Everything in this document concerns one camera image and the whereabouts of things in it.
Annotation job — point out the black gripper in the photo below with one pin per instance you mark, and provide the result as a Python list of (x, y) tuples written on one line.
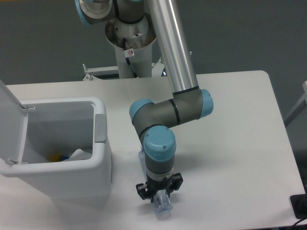
[(151, 187)]

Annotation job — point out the clear plastic water bottle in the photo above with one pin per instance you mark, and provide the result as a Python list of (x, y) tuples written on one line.
[(161, 201)]

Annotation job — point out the white plastic wrapper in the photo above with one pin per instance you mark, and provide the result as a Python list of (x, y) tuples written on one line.
[(80, 154)]

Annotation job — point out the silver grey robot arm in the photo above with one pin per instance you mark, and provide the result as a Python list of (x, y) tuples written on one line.
[(132, 27)]

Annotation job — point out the white plastic trash can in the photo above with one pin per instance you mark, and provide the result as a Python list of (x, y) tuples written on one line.
[(33, 130)]

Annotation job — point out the yellow blue trash in can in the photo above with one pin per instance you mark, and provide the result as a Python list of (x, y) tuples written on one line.
[(57, 157)]

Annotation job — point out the black device at table edge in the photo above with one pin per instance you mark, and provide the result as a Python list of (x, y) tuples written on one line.
[(299, 205)]

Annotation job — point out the grey stand at right edge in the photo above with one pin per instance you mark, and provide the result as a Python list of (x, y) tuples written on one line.
[(297, 108)]

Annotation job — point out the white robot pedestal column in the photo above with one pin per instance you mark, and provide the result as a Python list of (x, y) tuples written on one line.
[(133, 62)]

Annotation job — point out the white metal base frame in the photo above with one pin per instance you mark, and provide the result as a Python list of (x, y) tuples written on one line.
[(106, 73)]

